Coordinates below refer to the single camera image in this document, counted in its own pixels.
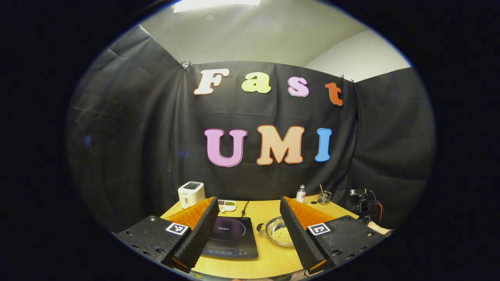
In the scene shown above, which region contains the black induction cooktop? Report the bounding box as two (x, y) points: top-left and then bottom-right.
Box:
(202, 217), (259, 260)

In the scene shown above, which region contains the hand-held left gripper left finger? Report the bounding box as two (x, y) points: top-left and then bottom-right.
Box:
(116, 196), (220, 274)

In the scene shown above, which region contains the white toaster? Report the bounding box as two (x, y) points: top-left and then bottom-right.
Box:
(178, 181), (205, 209)

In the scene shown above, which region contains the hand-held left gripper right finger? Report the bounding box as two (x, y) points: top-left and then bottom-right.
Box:
(280, 196), (387, 275)

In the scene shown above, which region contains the steel pot with beans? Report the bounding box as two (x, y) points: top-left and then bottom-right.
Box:
(257, 216), (294, 247)

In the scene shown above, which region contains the black backdrop cloth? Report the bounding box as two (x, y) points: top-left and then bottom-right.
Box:
(66, 25), (436, 231)

